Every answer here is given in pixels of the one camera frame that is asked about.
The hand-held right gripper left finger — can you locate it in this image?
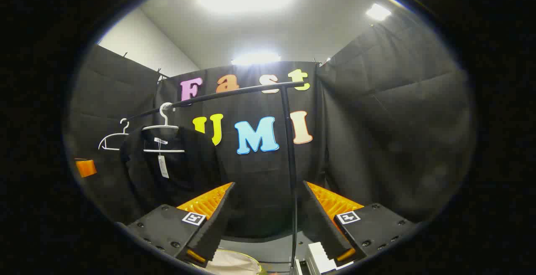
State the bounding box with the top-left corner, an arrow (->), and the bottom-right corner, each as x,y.
126,182 -> 236,268

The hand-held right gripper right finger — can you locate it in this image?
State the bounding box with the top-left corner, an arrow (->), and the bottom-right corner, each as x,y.
301,180 -> 419,267

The white laundry hamper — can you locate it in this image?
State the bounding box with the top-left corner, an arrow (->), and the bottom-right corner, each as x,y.
197,248 -> 268,275

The black knit garment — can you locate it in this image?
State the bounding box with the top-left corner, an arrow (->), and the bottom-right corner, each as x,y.
121,126 -> 222,217

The small white clothes hanger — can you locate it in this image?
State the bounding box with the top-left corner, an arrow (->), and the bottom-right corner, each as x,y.
98,118 -> 130,151

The black clothes rack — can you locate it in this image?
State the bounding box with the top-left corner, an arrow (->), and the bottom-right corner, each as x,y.
124,81 -> 306,273

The large white clothes hanger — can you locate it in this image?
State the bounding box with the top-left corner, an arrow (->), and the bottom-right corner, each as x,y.
142,102 -> 186,154

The black backdrop cloth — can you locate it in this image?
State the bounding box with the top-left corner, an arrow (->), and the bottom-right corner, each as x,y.
69,5 -> 476,242

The long ceiling light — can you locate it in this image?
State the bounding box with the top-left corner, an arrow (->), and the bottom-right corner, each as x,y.
231,52 -> 281,65

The small ceiling light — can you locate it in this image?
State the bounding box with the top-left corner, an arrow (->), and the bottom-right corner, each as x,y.
366,3 -> 392,21

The white metal frame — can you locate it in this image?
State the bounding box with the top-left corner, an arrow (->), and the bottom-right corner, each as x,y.
295,242 -> 354,275

